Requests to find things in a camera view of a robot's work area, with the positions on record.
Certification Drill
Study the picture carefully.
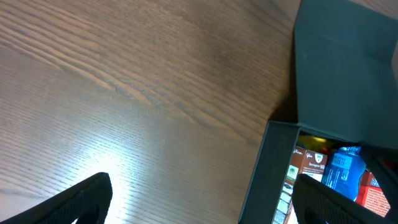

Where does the orange carton with barcode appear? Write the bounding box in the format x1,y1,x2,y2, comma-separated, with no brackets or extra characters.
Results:
356,171,391,217

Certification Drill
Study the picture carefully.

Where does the blue Oreo cookie pack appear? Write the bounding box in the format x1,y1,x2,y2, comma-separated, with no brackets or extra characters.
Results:
322,146,366,201

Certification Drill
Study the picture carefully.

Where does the yellow snack bag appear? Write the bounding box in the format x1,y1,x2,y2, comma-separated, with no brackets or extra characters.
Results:
297,135,335,154

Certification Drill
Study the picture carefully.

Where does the brown carton with barcode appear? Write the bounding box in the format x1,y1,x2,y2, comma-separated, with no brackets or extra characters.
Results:
272,146,329,224

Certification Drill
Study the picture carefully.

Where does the dark green hinged box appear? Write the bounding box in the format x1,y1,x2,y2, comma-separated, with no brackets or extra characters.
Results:
239,0,397,224

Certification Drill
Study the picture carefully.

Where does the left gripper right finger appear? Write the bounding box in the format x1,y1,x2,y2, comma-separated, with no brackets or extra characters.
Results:
292,174,395,224

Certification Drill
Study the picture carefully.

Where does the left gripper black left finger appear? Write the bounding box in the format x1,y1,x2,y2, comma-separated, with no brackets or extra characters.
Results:
1,172,113,224

